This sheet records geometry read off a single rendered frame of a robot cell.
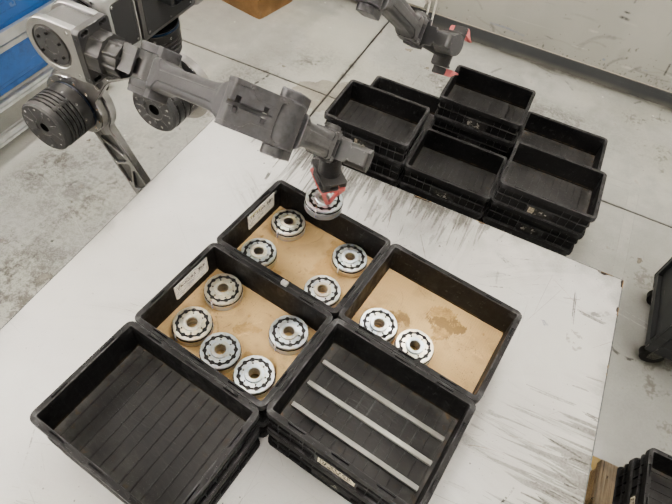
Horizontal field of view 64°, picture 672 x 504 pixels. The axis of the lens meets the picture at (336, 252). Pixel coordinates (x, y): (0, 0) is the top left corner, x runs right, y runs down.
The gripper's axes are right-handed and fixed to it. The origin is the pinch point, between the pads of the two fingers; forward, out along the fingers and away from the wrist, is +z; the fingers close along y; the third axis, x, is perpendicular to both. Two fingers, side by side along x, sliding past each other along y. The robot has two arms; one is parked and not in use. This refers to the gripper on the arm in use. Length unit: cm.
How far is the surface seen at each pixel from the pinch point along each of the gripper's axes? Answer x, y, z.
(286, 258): 9.9, -1.7, 22.5
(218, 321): 33.4, -16.3, 23.4
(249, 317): 25.3, -17.6, 23.1
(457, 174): -92, 53, 63
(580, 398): -59, -64, 33
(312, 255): 2.3, -2.8, 22.2
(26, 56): 85, 180, 65
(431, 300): -25.1, -27.5, 21.2
